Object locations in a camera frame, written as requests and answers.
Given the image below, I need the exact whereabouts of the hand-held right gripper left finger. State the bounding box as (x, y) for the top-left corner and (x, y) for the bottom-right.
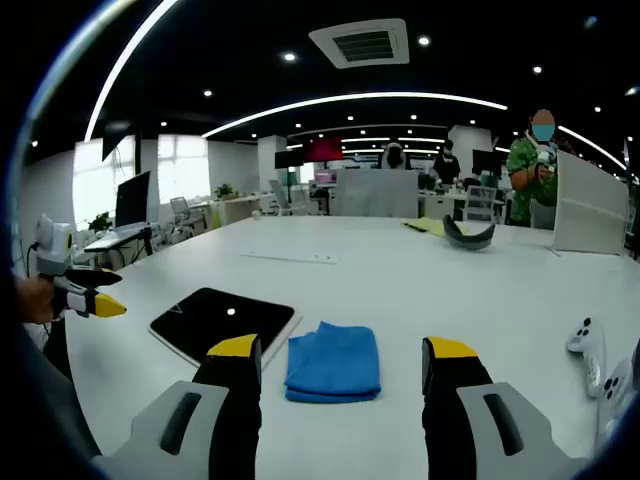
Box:
(92, 333), (264, 480)

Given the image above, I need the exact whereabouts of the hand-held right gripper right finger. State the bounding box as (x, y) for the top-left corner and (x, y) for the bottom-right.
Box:
(421, 336), (591, 480)

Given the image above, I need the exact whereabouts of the black glass scale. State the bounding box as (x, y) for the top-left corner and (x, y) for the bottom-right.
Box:
(148, 286), (304, 370)

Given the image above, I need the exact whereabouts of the blue cleaning cloth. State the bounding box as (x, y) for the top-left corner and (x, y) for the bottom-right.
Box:
(284, 320), (382, 404)

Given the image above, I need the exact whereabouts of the person's left hand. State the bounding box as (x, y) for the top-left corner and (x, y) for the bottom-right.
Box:
(14, 274), (56, 324)

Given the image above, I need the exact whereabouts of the side desk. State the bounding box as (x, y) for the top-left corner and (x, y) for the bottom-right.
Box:
(83, 227), (154, 257)

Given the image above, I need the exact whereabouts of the computer monitor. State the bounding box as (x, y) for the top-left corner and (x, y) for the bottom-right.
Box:
(114, 170), (151, 231)

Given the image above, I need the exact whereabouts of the white game controller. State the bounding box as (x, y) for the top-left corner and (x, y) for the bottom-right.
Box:
(597, 357), (637, 436)
(566, 317), (609, 399)

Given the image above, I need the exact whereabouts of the grey curved headset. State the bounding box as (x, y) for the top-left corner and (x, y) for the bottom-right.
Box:
(442, 214), (496, 251)

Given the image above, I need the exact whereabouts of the yellow paper sheet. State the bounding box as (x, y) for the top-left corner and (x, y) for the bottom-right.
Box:
(402, 217), (471, 237)

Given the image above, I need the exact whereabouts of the grey desk divider screen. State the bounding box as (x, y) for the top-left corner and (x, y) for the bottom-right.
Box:
(333, 168), (420, 219)

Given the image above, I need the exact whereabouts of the white standing partition panel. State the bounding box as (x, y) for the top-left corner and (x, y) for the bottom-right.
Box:
(552, 149), (630, 256)

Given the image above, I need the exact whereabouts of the red display screen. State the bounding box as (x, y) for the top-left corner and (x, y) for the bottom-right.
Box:
(304, 137), (345, 162)

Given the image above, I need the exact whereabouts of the ceiling air vent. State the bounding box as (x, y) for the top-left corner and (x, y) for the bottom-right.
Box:
(308, 18), (410, 70)

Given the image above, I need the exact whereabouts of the black cable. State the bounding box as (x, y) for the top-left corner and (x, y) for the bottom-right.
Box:
(24, 241), (42, 277)

